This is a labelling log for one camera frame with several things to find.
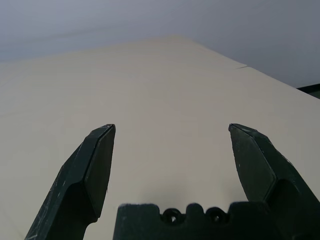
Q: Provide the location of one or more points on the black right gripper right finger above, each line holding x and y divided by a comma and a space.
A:
270, 170

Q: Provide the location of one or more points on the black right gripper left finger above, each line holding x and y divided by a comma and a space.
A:
82, 175

